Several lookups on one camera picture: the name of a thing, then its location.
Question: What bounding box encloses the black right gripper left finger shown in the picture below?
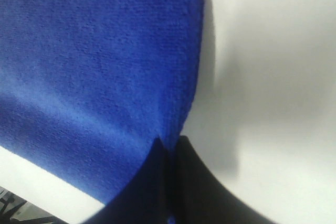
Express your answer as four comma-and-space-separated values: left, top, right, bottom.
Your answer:
85, 138, 170, 224

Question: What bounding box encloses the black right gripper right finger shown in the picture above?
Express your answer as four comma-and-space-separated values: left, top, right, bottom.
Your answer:
169, 136, 272, 223

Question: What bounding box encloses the blue microfibre towel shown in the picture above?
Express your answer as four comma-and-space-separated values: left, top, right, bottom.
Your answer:
1, 0, 204, 204

